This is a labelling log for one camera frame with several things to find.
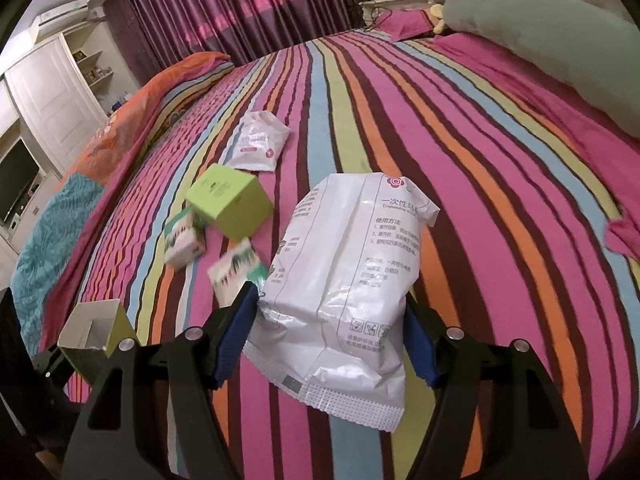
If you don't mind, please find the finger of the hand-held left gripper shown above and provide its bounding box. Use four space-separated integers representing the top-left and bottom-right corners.
31 349 86 396
0 287 31 361

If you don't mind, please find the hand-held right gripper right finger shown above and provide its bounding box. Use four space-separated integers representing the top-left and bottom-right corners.
404 304 591 480

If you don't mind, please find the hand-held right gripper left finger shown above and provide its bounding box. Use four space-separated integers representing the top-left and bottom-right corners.
60 281 259 480

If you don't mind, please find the green cardboard box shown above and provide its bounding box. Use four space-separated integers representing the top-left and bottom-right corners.
57 300 137 373

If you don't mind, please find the large white plastic bag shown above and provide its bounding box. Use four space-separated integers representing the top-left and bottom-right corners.
242 172 441 433

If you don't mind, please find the white and green patterned box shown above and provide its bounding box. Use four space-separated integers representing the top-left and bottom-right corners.
207 238 269 306
164 210 207 269

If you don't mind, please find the white television cabinet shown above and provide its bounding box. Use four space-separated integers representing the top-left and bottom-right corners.
0 170 63 273

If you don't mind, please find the orange and teal quilt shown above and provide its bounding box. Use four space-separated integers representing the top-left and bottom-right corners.
10 52 236 361

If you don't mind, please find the green cube box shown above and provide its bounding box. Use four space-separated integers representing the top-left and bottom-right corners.
186 163 275 241

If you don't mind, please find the black television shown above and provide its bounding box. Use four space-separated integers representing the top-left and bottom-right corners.
0 140 40 224

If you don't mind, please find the small white plastic bag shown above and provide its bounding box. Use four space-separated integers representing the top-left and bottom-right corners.
227 110 292 172

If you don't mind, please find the white wardrobe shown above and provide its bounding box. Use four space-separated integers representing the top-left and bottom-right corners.
5 30 133 177

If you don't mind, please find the striped bed sheet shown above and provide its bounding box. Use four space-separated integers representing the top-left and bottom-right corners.
40 30 640 480

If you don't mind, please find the white air conditioner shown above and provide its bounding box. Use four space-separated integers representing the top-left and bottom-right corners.
37 1 109 37

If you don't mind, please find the purple curtain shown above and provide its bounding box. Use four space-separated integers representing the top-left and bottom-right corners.
102 0 372 68

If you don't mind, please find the pink pillow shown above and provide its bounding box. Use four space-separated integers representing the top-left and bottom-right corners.
375 7 442 44

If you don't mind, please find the long green pillow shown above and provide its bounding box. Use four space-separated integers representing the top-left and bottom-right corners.
442 0 640 132

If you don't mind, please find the cream carved bedside cabinet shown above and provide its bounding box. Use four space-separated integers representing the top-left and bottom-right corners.
360 0 432 27

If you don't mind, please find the black cable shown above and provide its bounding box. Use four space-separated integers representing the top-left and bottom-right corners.
366 7 397 32

